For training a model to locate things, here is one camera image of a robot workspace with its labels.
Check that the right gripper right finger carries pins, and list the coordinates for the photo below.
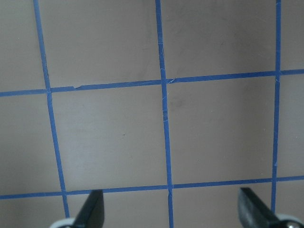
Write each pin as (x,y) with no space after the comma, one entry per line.
(253,212)

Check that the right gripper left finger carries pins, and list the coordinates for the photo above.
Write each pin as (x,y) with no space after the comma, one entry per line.
(92,213)

